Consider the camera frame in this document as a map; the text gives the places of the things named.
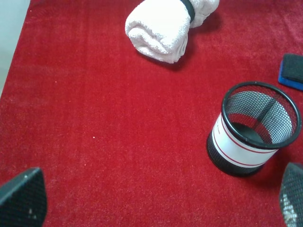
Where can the black blue eraser block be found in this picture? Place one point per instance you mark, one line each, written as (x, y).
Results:
(291, 71)

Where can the black mesh pen holder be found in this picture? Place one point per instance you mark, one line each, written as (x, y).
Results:
(256, 120)

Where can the rolled white towel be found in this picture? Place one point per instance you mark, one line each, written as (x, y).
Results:
(159, 29)

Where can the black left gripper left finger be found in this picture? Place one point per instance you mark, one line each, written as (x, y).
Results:
(23, 200)

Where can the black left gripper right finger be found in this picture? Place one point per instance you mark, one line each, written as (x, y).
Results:
(291, 195)

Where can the red velvet table cloth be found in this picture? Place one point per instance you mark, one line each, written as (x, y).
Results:
(121, 138)

